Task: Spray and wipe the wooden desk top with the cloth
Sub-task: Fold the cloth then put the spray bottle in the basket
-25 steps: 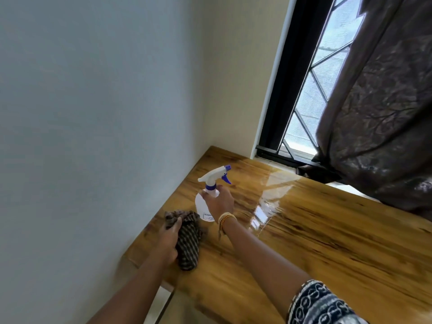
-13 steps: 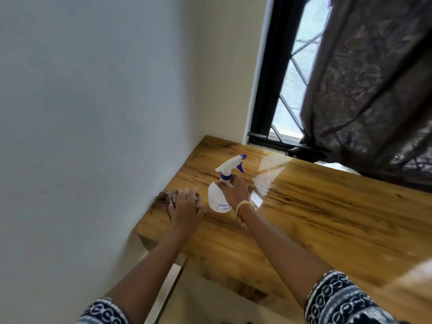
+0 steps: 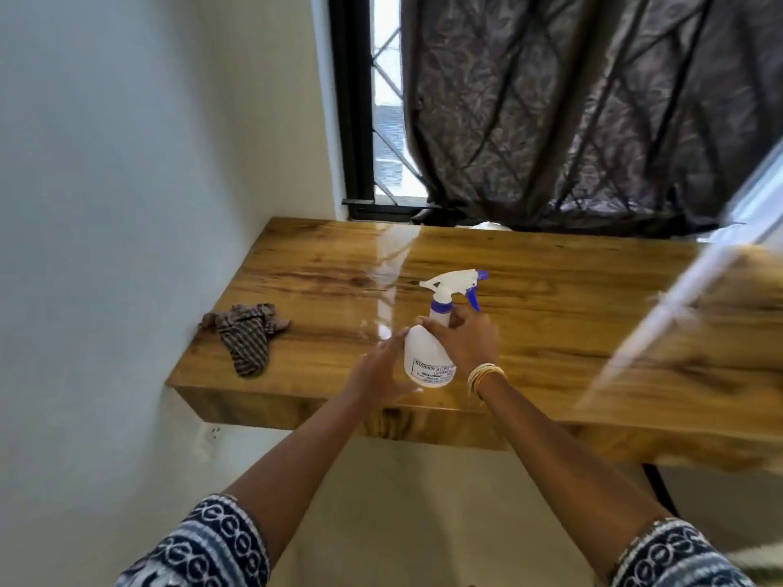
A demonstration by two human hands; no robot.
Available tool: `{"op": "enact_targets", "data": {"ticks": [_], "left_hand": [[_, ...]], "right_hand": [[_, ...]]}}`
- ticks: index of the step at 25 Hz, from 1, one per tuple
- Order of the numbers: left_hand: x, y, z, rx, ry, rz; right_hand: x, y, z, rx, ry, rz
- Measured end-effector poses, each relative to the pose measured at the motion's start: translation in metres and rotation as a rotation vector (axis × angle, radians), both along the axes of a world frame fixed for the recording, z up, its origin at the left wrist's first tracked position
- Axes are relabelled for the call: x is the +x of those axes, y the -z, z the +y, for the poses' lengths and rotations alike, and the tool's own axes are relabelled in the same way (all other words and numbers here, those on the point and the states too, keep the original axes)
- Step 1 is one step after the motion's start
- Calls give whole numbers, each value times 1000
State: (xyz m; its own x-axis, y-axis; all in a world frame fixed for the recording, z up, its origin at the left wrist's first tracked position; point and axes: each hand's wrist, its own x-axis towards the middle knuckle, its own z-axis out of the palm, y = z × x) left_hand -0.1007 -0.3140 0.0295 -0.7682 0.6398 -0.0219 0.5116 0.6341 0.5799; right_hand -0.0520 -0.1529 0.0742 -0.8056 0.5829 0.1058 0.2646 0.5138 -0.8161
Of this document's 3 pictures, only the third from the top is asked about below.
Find person's left hand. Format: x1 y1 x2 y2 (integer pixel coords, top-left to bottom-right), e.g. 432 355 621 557
339 326 424 408

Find person's right hand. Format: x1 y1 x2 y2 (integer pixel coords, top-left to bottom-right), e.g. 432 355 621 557
415 303 502 383

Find white spray bottle blue trigger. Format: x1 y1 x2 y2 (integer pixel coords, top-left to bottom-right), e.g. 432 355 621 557
402 268 490 390

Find brown striped cleaning cloth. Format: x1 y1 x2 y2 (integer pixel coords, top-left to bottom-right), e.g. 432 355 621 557
198 302 293 378

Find person's left forearm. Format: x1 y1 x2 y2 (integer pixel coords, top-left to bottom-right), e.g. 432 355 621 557
223 391 368 567

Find person's right forearm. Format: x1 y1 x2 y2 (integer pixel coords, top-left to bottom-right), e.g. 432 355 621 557
480 375 671 576

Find gold bangles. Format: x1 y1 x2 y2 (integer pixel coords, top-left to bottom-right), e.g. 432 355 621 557
467 362 507 398

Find wooden table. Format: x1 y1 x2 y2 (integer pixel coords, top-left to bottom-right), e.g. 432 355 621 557
166 216 783 474

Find blue white patterned top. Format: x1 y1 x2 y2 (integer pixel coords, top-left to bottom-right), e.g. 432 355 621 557
116 493 759 587

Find black framed window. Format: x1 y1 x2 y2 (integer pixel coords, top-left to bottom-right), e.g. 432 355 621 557
327 0 441 224

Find brown leaf-patterned curtain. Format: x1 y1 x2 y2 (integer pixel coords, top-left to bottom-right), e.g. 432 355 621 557
400 0 783 236

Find white wall socket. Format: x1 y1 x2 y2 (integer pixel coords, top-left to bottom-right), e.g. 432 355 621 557
197 421 224 459

